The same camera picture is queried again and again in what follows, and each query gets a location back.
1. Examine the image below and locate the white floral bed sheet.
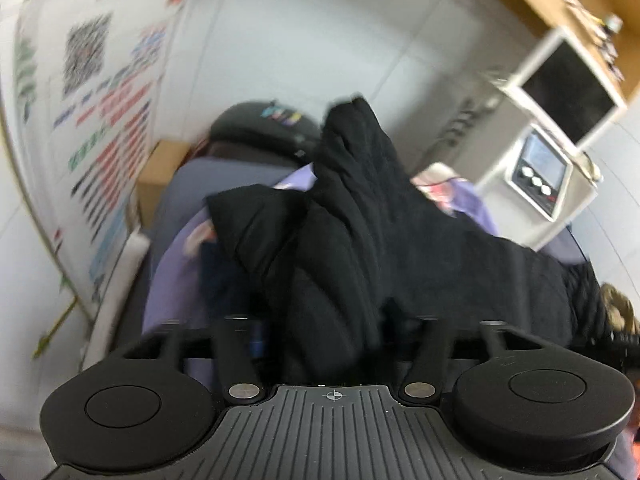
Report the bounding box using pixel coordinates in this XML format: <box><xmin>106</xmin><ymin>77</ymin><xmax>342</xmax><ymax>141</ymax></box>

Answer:
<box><xmin>142</xmin><ymin>161</ymin><xmax>501</xmax><ymax>391</ymax></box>

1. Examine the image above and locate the cardboard box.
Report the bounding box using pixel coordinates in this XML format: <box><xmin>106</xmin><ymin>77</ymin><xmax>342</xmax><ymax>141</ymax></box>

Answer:
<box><xmin>136</xmin><ymin>140</ymin><xmax>191</xmax><ymax>229</ymax></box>

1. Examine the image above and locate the black helmet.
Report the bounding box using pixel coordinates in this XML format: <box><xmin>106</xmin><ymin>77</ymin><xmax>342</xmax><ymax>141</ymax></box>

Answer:
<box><xmin>206</xmin><ymin>101</ymin><xmax>321</xmax><ymax>168</ymax></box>

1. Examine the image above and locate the black quilted jacket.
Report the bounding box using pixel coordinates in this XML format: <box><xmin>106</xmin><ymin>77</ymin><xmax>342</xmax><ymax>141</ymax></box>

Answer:
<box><xmin>200</xmin><ymin>98</ymin><xmax>611</xmax><ymax>384</ymax></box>

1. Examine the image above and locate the white machine with control panel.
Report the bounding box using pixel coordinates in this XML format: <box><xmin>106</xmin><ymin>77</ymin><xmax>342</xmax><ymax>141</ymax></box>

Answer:
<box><xmin>434</xmin><ymin>71</ymin><xmax>604</xmax><ymax>254</ymax></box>

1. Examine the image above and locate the wall poster with QR code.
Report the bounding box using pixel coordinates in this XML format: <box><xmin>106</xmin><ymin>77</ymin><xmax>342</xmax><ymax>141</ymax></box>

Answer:
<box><xmin>14</xmin><ymin>0</ymin><xmax>186</xmax><ymax>310</ymax></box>

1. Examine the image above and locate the white framed monitor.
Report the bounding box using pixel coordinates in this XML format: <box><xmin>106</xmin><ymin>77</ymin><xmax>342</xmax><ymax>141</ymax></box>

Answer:
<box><xmin>504</xmin><ymin>26</ymin><xmax>627</xmax><ymax>155</ymax></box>

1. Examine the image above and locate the wooden shelf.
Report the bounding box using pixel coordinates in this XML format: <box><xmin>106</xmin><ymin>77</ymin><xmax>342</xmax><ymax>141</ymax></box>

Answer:
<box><xmin>449</xmin><ymin>0</ymin><xmax>640</xmax><ymax>106</ymax></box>

